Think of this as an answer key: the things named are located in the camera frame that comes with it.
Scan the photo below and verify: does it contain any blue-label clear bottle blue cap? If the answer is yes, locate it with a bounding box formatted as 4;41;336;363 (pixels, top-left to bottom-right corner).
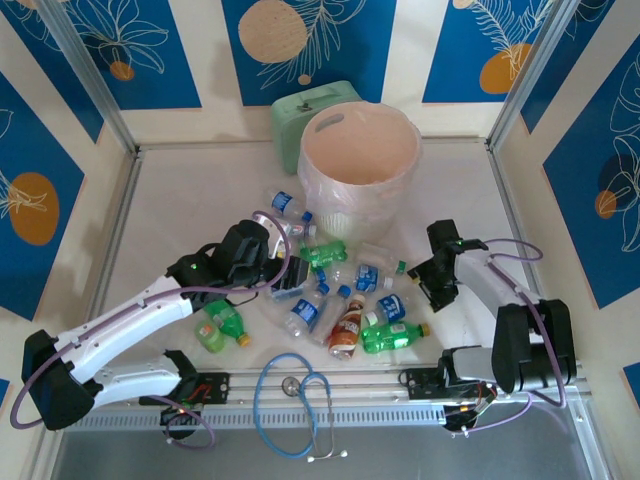
283;282;331;340
267;267;329;305
263;185;315;225

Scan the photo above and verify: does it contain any slim clear bottle blue cap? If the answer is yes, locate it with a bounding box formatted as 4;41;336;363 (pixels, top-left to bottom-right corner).
309;284;353;347

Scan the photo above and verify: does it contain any blue-label clear bottle white cap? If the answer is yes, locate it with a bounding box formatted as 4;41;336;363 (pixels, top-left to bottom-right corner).
329;263;396;295

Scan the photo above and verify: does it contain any brown drink bottle white cap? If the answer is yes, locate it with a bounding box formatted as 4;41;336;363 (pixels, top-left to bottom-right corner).
327;293;369;361

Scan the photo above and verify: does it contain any white ribbed waste bin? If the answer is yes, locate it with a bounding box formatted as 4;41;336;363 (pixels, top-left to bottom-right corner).
297;101;424;240

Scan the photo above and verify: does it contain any small green bottle orange label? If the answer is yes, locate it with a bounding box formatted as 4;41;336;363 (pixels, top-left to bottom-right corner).
193;319;226;355

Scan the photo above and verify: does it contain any blue stethoscope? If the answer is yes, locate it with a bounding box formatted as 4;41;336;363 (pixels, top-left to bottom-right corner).
252;352;350;462

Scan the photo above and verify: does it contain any mint green carry case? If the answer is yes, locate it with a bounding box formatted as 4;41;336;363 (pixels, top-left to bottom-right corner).
271;79;364;175

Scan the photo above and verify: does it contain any grey metal sheet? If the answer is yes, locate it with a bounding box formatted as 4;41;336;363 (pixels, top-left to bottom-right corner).
47;414;601;480

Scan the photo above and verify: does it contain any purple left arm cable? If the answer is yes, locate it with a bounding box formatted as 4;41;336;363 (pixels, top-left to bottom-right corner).
9;209;294;451

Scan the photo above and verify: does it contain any aluminium table edge rail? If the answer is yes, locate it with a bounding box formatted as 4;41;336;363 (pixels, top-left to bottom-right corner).
487;142;551;321
92;148;145;314

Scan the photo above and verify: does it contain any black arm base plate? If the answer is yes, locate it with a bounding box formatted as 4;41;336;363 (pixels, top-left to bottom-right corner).
138;371;232;407
399;367;497;402

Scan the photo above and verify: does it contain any aluminium mounting rail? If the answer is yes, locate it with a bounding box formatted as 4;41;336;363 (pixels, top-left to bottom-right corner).
42;359;589;417

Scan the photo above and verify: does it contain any grey slotted cable duct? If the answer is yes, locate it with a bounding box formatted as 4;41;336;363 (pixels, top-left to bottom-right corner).
63;405;448;432

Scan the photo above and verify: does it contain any aluminium frame post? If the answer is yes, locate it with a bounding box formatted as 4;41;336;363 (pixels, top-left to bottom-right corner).
487;0;577;153
37;0;140;155

